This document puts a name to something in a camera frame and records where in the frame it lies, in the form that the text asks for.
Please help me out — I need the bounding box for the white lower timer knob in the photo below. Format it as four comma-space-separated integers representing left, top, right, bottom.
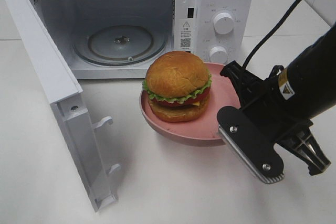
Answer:
209, 46, 228, 64

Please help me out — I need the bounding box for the white microwave door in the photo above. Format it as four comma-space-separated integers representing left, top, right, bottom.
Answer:
5, 0, 120, 211

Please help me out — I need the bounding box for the white upper power knob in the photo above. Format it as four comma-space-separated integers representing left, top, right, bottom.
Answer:
213, 12, 234, 35

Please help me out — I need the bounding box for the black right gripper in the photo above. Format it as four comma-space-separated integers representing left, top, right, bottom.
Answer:
220, 61, 331, 176

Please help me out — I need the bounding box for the burger with lettuce and tomato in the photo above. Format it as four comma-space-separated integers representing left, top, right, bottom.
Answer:
142, 51, 212, 122

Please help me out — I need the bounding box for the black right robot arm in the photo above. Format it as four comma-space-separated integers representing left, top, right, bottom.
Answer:
217, 27, 335, 184

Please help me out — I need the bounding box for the white warning label sticker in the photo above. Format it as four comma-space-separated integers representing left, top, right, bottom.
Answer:
178, 18, 194, 51

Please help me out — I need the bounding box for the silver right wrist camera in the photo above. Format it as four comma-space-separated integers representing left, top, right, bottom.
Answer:
217, 106, 285, 184

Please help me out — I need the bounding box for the pink round plate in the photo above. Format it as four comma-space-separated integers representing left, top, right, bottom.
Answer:
140, 62, 240, 147

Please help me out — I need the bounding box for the glass microwave turntable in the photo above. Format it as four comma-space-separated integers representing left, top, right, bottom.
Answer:
74, 25, 167, 66

